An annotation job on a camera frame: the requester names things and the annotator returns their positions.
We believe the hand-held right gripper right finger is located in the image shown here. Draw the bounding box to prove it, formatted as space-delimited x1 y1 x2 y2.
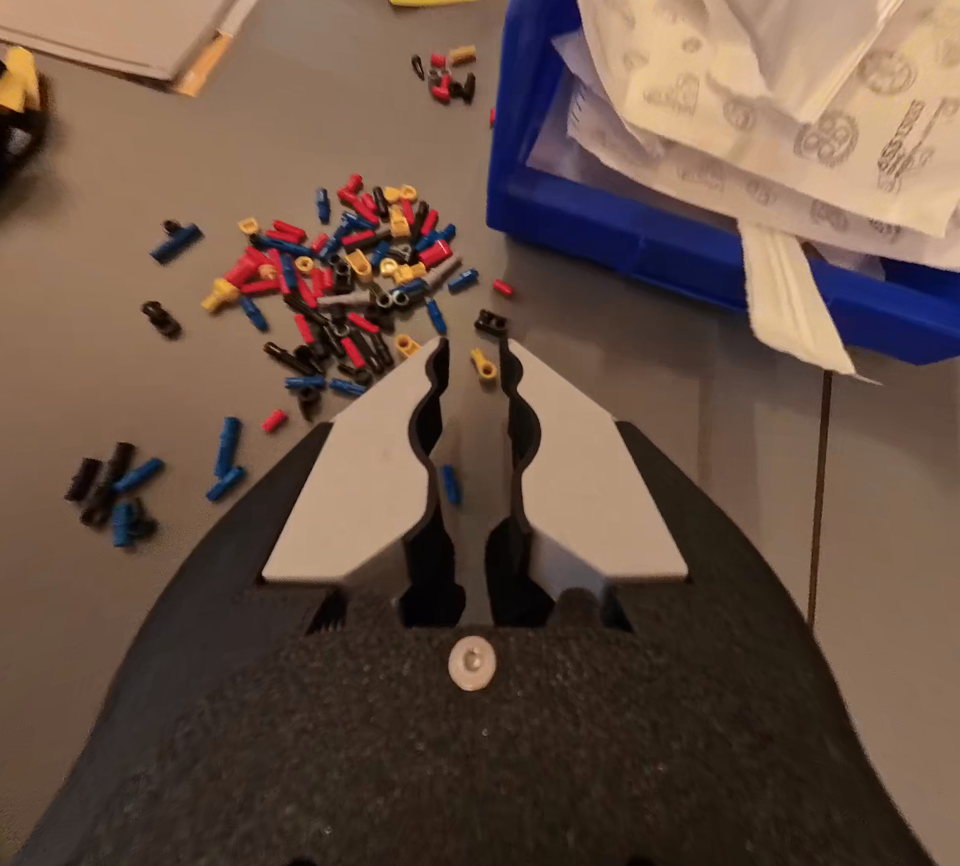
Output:
486 339 690 627

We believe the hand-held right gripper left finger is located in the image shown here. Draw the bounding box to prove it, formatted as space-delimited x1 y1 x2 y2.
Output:
261 337 466 627

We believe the pile of small coloured pins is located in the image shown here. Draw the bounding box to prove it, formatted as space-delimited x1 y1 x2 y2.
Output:
198 174 519 424

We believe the yellow toy brick car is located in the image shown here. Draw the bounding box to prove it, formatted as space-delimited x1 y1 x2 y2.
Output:
0 47 50 188

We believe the grey desk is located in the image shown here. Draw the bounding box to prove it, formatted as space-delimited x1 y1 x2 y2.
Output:
0 0 960 866

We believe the cluster of black blue pins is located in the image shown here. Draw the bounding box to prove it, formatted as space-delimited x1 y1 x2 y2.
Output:
63 442 166 548

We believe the blue storage bin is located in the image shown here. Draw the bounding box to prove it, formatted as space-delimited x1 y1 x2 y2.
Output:
486 0 960 366

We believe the long blue pin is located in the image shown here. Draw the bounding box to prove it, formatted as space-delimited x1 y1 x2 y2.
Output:
150 224 204 263

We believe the small red black pin cluster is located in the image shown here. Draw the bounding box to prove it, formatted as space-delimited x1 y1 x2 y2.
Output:
410 44 479 105

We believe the heap of white paper bags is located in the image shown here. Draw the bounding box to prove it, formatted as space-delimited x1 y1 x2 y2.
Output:
525 0 960 379

